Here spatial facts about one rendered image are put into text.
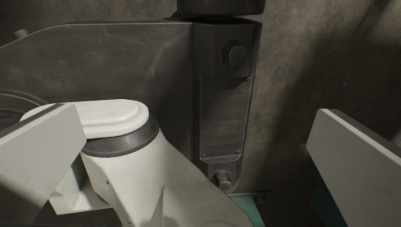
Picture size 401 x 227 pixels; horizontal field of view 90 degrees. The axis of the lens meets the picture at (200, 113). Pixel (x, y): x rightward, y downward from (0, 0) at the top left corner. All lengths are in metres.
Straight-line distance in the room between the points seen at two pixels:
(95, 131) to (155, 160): 0.10
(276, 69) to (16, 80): 0.69
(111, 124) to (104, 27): 0.20
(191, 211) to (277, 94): 0.63
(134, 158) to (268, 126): 0.61
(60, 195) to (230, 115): 0.39
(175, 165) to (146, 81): 0.23
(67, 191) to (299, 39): 0.73
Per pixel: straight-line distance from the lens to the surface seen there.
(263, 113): 0.80
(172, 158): 0.33
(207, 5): 0.43
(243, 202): 1.04
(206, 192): 0.26
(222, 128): 0.53
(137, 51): 0.46
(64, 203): 0.47
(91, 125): 0.36
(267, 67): 0.72
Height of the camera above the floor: 0.61
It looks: 59 degrees down
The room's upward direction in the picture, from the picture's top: 161 degrees clockwise
